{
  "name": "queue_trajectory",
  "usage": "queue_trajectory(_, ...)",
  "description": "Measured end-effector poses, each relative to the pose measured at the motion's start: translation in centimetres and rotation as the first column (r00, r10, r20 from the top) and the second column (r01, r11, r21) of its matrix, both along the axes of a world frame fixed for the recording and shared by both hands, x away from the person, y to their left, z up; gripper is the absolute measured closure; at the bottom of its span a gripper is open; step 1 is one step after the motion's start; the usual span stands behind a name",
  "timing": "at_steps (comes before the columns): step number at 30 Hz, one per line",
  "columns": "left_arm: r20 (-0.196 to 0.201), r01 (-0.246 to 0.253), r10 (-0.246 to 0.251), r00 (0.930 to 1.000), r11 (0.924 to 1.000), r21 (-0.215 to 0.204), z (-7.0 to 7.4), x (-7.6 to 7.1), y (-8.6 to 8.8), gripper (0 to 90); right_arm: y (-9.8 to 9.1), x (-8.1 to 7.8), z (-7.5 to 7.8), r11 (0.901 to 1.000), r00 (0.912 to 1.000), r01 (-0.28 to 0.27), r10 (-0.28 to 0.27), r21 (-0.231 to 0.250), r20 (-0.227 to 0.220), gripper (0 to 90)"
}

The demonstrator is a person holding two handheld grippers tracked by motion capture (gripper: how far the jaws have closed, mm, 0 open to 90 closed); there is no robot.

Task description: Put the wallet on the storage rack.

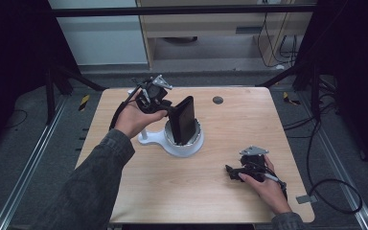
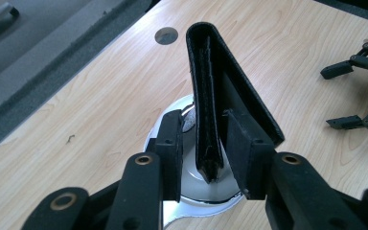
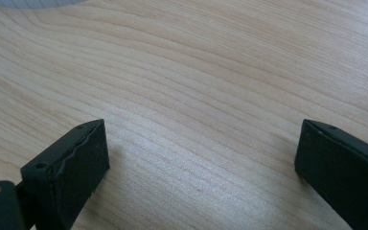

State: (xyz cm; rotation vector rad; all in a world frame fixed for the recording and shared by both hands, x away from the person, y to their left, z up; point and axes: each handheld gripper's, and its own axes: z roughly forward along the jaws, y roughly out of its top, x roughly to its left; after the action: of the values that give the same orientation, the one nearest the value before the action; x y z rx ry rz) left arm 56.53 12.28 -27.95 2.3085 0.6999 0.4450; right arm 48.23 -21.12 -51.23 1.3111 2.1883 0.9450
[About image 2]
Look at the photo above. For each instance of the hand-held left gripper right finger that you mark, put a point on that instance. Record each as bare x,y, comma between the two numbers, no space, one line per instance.
249,159

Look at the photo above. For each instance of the white bowl with silver rim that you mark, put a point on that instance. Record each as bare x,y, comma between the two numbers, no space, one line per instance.
191,185

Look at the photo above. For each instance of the round table grommet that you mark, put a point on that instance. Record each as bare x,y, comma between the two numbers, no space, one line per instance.
166,35

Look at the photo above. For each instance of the white stand with pole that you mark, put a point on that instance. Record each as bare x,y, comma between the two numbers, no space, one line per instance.
179,215

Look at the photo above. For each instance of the black leather wallet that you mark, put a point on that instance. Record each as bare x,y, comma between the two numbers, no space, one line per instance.
207,96

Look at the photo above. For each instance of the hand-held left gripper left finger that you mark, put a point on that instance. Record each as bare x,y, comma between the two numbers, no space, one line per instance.
171,159

